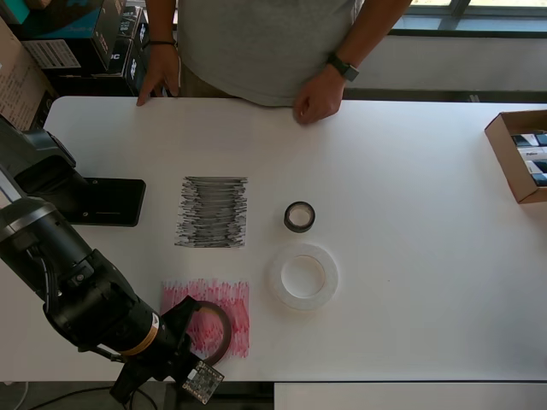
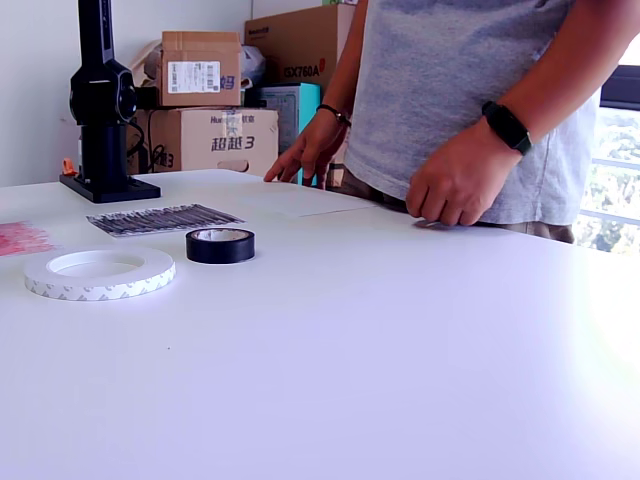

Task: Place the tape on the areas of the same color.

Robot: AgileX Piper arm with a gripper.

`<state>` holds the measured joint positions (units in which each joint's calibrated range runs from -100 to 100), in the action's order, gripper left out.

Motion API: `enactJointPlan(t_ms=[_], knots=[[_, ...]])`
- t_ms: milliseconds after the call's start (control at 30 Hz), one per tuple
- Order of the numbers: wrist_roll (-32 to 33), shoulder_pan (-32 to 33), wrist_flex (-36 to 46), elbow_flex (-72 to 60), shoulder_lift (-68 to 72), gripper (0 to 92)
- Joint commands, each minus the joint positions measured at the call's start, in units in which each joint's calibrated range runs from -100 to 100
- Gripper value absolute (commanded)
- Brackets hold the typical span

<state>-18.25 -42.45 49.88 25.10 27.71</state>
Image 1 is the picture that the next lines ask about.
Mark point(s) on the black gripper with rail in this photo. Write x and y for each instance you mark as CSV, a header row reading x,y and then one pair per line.
x,y
173,354

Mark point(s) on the red tape roll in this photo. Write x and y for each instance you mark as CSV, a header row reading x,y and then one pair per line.
x,y
227,333

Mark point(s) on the black tape roll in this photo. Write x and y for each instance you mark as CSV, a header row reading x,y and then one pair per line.
x,y
299,229

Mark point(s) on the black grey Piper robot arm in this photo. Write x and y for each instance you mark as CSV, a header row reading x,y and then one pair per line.
x,y
51,239

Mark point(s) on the person right forearm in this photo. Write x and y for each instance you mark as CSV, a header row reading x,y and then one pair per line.
x,y
162,21

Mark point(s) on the person left forearm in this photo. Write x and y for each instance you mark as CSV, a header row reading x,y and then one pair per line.
x,y
367,34

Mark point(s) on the white tape roll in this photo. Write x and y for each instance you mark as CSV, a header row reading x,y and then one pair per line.
x,y
275,279

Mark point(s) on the person right hand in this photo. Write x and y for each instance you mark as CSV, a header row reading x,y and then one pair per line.
x,y
162,68

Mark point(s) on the person left hand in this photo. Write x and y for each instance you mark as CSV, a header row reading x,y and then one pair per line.
x,y
318,102

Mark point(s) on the red scribbled paper sheet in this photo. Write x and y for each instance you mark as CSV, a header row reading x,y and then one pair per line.
x,y
235,299

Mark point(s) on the dark table leg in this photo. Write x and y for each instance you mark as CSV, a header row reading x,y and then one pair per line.
x,y
179,399

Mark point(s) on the black scribbled paper sheet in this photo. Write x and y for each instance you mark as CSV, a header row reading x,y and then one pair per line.
x,y
213,213

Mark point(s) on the white side table top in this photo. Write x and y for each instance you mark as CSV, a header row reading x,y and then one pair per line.
x,y
406,397

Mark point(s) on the dark printed carton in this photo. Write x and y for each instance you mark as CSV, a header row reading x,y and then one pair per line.
x,y
134,70

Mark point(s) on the person torso in grey shirt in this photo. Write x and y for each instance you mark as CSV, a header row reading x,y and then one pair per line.
x,y
265,51

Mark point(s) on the large printed cardboard box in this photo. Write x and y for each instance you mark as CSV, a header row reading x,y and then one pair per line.
x,y
17,85

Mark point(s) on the black wrist watch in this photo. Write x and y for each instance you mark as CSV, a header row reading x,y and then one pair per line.
x,y
344,68

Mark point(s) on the black carton with white label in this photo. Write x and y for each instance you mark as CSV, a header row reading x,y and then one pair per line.
x,y
51,53

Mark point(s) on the black carton with white print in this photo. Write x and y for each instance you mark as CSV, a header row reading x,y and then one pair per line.
x,y
130,23

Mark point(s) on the teal and black carton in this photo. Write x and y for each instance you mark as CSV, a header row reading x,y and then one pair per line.
x,y
64,19

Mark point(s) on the open brown cardboard tray box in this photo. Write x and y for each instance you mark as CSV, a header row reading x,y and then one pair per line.
x,y
508,171

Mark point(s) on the small dark box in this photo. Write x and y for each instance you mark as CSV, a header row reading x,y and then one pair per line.
x,y
537,167
540,180

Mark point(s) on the small white printed box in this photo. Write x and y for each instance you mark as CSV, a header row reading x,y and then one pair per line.
x,y
532,154

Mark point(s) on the small black and white box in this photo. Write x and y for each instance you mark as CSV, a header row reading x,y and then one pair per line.
x,y
527,140

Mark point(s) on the camera circuit board on bracket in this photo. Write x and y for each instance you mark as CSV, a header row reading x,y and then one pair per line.
x,y
203,382

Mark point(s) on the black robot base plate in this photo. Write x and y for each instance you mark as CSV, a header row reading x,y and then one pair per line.
x,y
119,200

